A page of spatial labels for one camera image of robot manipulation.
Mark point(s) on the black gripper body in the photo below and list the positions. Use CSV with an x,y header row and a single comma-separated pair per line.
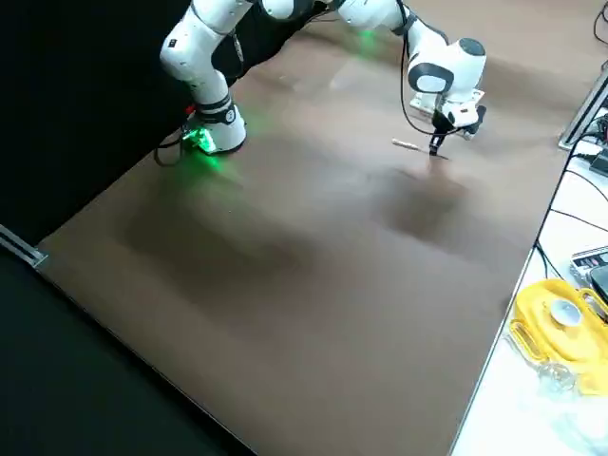
x,y
442,119

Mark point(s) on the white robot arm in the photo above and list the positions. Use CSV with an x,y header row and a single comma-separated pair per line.
x,y
199,52

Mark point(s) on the white test tube rack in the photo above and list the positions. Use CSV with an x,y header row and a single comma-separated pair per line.
x,y
420,102

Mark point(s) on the black power adapter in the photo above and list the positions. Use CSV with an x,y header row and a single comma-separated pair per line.
x,y
601,164

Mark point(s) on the yellow plastic tray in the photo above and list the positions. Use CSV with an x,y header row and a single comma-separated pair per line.
x,y
532,304

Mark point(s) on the grey box with labels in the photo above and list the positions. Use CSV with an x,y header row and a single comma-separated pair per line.
x,y
586,259

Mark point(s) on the white round dish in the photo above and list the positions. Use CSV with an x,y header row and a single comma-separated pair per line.
x,y
565,312

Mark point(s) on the black device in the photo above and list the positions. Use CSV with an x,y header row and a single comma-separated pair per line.
x,y
601,280

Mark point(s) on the clear glass flask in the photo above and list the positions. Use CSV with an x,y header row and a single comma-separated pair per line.
x,y
556,376

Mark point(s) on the aluminium camera post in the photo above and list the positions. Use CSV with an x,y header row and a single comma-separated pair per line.
x,y
582,116

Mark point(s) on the aluminium frame post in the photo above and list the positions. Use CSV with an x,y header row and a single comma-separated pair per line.
x,y
28,254

